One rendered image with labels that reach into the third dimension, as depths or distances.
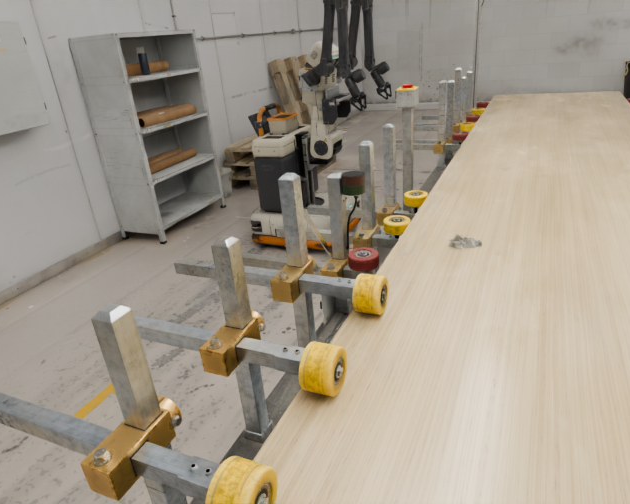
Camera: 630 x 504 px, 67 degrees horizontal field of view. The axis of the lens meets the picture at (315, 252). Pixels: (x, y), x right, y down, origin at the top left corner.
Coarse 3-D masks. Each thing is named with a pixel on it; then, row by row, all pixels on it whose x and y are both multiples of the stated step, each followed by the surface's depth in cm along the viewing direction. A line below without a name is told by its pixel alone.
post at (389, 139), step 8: (384, 128) 161; (392, 128) 160; (384, 136) 162; (392, 136) 161; (384, 144) 163; (392, 144) 162; (384, 152) 165; (392, 152) 163; (384, 160) 166; (392, 160) 165; (384, 168) 167; (392, 168) 166; (384, 176) 168; (392, 176) 167; (384, 184) 169; (392, 184) 168; (384, 192) 171; (392, 192) 169; (384, 200) 172; (392, 200) 171
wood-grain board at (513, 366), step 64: (512, 128) 248; (576, 128) 235; (448, 192) 164; (512, 192) 158; (576, 192) 153; (448, 256) 119; (512, 256) 116; (576, 256) 114; (384, 320) 96; (448, 320) 94; (512, 320) 92; (576, 320) 90; (384, 384) 79; (448, 384) 77; (512, 384) 76; (576, 384) 75; (320, 448) 68; (384, 448) 67; (448, 448) 66; (512, 448) 65; (576, 448) 64
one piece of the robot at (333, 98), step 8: (336, 88) 320; (328, 96) 309; (336, 96) 319; (344, 96) 316; (320, 104) 311; (328, 104) 307; (336, 104) 305; (344, 104) 329; (328, 112) 309; (336, 112) 307; (344, 112) 331; (328, 120) 311
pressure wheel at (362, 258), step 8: (360, 248) 127; (368, 248) 126; (352, 256) 123; (360, 256) 123; (368, 256) 122; (376, 256) 122; (352, 264) 122; (360, 264) 121; (368, 264) 121; (376, 264) 122
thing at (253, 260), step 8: (248, 256) 139; (256, 256) 139; (264, 256) 138; (272, 256) 138; (248, 264) 139; (256, 264) 138; (264, 264) 137; (272, 264) 136; (280, 264) 135; (320, 264) 131; (320, 272) 130; (344, 272) 127; (352, 272) 126; (360, 272) 125; (368, 272) 124
